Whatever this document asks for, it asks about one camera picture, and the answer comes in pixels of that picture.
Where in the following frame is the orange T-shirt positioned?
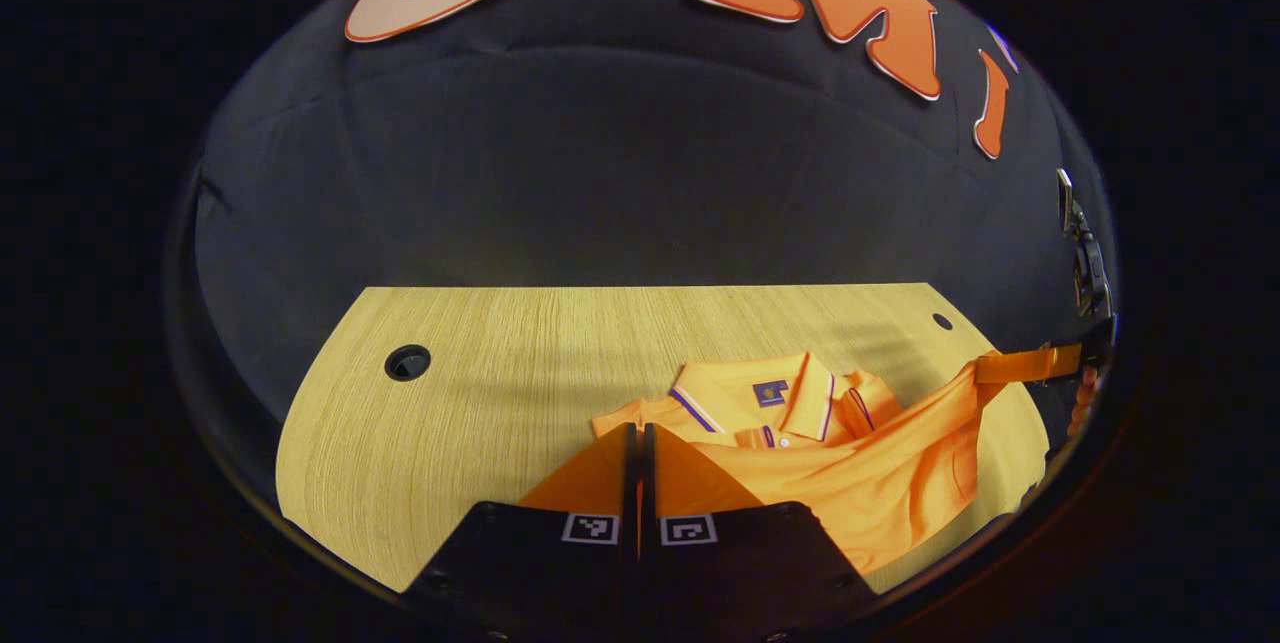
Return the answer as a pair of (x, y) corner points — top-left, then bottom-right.
(590, 351), (1001, 579)

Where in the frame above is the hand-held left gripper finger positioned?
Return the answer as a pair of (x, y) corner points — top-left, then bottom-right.
(400, 423), (638, 639)
(643, 423), (881, 640)

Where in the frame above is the black equipment stand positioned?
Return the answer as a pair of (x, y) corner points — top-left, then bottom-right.
(1056, 168), (1114, 319)

